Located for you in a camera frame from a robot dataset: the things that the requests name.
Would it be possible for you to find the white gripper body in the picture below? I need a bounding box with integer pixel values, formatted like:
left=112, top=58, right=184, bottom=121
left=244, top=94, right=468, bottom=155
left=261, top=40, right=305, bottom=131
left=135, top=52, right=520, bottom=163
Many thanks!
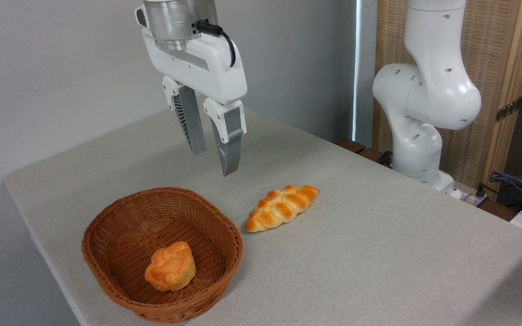
left=135, top=5, right=248, bottom=105

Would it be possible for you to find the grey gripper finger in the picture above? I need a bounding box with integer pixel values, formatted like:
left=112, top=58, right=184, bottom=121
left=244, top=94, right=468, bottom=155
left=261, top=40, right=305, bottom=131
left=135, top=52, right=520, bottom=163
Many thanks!
left=162, top=76, right=208, bottom=157
left=203, top=98, right=247, bottom=177

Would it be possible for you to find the round puffy bread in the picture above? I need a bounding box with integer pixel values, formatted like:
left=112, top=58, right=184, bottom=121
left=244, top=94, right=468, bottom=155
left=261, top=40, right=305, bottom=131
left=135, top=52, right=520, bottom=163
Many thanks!
left=144, top=241, right=197, bottom=292

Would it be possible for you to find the braided long bread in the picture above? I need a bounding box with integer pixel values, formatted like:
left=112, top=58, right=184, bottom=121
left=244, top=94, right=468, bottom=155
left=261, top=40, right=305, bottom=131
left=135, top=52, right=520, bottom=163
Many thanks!
left=245, top=185, right=320, bottom=234

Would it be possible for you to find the brown wooden block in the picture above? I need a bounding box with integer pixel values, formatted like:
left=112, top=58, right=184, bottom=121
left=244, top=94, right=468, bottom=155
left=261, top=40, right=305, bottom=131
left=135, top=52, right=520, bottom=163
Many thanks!
left=336, top=138, right=366, bottom=154
left=358, top=147, right=393, bottom=169
left=478, top=198, right=519, bottom=222

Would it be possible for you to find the brown wicker basket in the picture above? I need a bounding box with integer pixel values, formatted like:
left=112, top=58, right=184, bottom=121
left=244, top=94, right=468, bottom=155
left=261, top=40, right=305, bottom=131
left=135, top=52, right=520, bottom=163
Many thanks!
left=81, top=187, right=244, bottom=324

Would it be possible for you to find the white power strip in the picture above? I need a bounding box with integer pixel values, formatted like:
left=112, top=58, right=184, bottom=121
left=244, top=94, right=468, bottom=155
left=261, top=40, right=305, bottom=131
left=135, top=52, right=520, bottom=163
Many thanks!
left=450, top=182, right=489, bottom=207

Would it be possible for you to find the dark metal hinge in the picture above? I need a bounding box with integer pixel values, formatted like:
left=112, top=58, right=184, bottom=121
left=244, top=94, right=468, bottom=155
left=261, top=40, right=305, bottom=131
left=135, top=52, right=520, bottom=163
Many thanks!
left=495, top=96, right=522, bottom=123

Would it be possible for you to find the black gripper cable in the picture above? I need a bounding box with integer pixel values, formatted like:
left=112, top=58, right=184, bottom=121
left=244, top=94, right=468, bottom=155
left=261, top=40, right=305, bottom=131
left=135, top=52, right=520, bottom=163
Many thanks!
left=196, top=19, right=237, bottom=68

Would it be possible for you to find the grey-blue cable bundle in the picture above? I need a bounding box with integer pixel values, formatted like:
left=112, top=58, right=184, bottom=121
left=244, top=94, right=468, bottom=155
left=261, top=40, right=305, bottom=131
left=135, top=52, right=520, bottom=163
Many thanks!
left=489, top=171, right=522, bottom=210

